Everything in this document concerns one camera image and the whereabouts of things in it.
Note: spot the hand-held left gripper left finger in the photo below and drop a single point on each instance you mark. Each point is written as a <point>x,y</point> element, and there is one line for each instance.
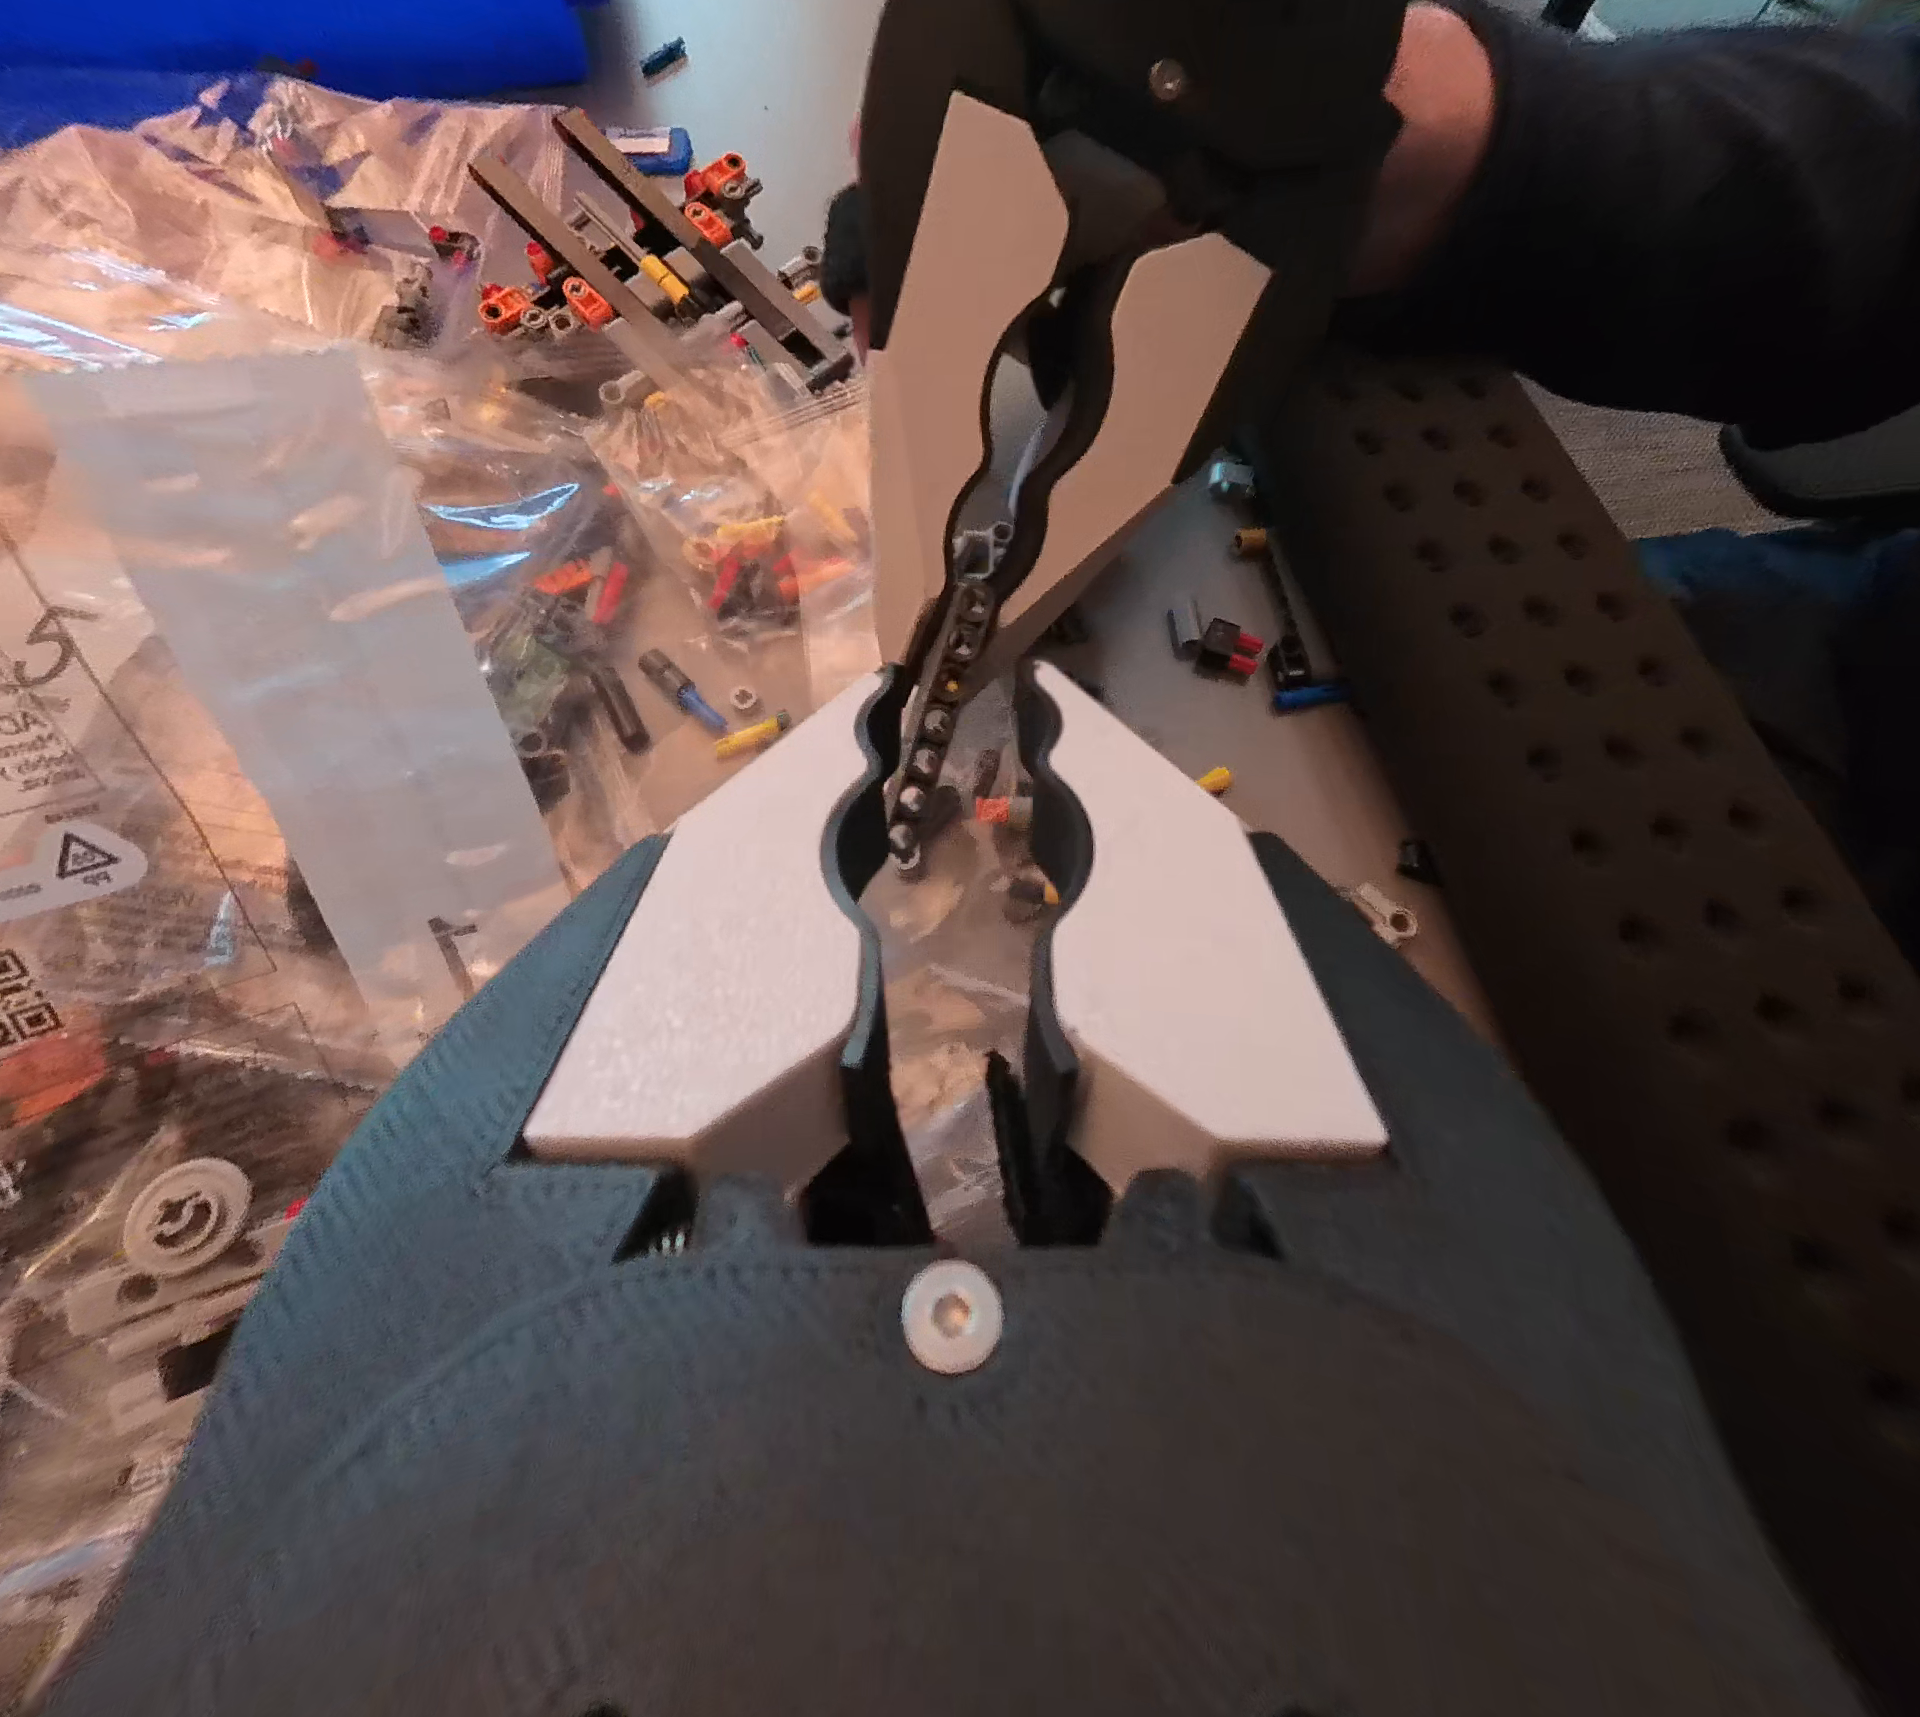
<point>720,966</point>

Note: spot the yellow black lego pin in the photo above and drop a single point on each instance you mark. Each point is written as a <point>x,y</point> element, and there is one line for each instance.
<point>1032,897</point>

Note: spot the pile of clear lego bags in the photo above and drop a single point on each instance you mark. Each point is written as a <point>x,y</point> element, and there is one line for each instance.
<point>224,247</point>

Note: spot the black red lego pin block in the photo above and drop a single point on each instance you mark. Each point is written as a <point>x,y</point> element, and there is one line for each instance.
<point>1223,645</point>

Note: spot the large clear bag white label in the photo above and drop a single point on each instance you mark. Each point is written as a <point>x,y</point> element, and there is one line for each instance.
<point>90,696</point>

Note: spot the grey lego beam black connector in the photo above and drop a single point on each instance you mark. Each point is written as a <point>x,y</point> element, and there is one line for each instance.
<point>1286,653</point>

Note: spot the dark lego beam with holes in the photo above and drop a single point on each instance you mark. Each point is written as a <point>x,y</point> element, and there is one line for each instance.
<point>938,712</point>

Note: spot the lego chassis frame assembly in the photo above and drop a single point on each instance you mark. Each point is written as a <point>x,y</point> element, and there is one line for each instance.
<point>705,247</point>

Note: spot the blue lego axle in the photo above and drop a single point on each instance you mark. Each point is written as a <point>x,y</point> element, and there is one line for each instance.
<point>1309,699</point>

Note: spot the small black lego piece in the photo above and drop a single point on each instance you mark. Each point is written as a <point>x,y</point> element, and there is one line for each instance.
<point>1416,860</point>

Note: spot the person's leg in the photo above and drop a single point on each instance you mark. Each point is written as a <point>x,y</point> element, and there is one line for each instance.
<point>1800,667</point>

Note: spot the small blue lego pin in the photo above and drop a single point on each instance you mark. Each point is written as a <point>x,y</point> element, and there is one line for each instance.
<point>662,58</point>

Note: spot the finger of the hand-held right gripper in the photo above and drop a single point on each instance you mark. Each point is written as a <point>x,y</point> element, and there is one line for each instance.
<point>1185,366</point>
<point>930,323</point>

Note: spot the black perforated pad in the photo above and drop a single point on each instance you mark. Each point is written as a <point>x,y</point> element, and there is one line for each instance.
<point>1575,772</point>

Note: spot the orange grey lego pin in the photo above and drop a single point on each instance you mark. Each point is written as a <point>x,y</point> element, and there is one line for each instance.
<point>1002,808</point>

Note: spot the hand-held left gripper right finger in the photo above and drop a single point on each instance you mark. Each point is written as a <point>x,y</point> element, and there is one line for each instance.
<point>1200,982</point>

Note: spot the person's right hand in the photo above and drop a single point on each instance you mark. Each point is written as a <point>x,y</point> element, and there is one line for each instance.
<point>1433,142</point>

